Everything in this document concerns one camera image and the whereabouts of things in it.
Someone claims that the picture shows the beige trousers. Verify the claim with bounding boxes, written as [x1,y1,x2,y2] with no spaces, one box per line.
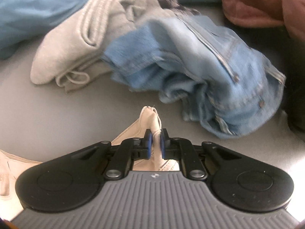
[0,105,181,197]

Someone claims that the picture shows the blue denim jeans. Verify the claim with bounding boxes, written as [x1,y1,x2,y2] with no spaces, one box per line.
[102,15,286,139]

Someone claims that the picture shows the grey bed blanket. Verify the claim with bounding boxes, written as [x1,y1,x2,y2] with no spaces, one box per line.
[1,37,304,220]

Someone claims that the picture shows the seated person in maroon jacket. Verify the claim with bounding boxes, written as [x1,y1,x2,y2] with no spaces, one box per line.
[222,0,304,132]

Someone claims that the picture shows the grey sweatpants with drawstring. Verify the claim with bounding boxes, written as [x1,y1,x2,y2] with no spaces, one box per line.
[30,0,173,92]

